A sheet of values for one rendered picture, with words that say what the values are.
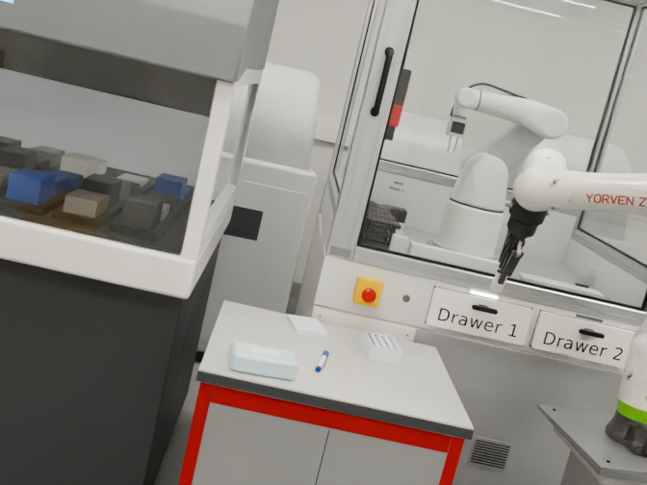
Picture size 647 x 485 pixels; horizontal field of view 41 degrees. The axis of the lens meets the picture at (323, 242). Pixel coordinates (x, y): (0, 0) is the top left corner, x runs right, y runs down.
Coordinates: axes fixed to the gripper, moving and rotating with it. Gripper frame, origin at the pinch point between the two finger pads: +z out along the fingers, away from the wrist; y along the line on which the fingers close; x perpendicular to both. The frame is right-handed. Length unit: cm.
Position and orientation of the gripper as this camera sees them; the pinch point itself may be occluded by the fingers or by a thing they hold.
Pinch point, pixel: (499, 281)
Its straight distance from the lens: 237.7
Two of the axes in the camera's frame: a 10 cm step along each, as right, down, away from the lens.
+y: -0.6, 5.1, -8.6
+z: -2.2, 8.3, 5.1
